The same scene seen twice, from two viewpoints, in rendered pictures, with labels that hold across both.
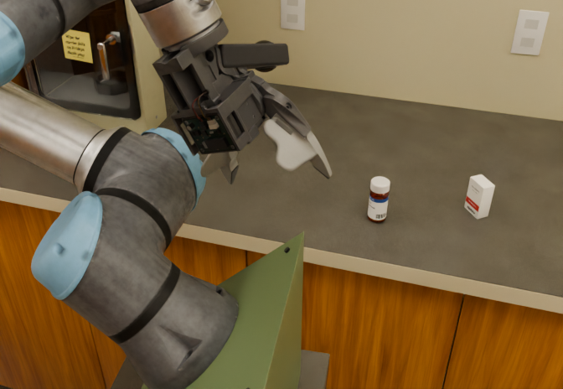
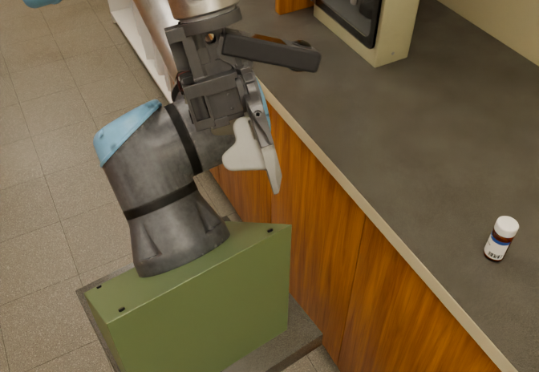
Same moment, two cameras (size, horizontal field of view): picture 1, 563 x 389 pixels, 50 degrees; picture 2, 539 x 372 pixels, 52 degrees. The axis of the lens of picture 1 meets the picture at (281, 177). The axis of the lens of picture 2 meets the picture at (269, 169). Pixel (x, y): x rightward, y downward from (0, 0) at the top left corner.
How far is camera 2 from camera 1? 0.44 m
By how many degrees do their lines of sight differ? 36
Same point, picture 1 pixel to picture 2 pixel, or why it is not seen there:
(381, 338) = (440, 358)
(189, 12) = not seen: outside the picture
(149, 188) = not seen: hidden behind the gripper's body
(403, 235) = (500, 287)
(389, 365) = not seen: outside the picture
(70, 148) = not seen: hidden behind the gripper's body
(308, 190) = (457, 190)
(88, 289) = (109, 171)
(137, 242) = (158, 157)
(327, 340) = (402, 325)
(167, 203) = (205, 139)
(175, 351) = (146, 248)
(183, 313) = (161, 227)
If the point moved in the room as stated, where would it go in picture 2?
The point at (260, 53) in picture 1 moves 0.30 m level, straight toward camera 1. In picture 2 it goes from (274, 53) to (30, 200)
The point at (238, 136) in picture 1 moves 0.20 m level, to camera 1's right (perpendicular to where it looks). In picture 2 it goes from (202, 119) to (341, 216)
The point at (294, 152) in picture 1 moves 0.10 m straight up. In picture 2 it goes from (245, 155) to (241, 81)
